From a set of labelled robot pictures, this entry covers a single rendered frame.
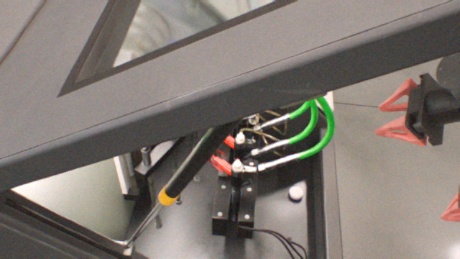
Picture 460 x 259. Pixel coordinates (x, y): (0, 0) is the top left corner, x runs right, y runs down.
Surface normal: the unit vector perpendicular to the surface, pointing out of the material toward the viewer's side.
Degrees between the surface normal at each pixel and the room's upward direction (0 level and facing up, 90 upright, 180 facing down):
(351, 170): 0
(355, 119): 0
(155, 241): 0
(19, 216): 43
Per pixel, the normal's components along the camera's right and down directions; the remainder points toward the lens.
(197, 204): 0.03, -0.67
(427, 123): 0.63, -0.18
